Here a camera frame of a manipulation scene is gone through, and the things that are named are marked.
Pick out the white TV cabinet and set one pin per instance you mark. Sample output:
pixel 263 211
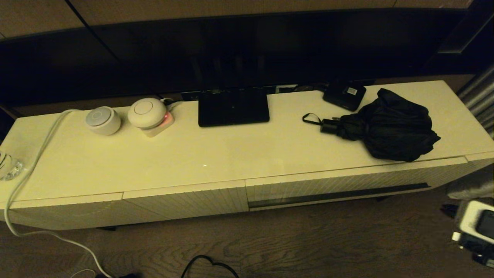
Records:
pixel 216 154

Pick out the white ribbed drawer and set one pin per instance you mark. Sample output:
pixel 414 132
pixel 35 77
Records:
pixel 308 189

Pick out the black TV base plate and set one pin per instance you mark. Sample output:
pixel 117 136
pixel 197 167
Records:
pixel 231 110

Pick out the grey curtain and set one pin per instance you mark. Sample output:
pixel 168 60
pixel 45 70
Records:
pixel 480 96

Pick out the black flat television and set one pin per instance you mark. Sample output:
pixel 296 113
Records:
pixel 270 50

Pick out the black umbrella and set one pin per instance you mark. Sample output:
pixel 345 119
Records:
pixel 393 127

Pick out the clear glass cup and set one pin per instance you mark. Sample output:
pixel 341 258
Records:
pixel 9 168

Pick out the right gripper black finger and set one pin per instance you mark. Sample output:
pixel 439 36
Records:
pixel 449 210
pixel 478 251

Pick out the narrow white ribbed cabinet front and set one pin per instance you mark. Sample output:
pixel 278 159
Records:
pixel 480 162

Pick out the white round dome device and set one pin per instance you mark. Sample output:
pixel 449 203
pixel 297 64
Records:
pixel 146 112

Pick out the white power strip red switch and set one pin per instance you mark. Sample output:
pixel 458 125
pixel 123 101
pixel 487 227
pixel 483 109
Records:
pixel 162 127

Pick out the black set-top box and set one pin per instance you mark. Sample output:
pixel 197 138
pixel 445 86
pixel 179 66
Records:
pixel 343 96

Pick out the white speaker grey top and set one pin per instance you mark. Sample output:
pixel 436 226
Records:
pixel 102 121

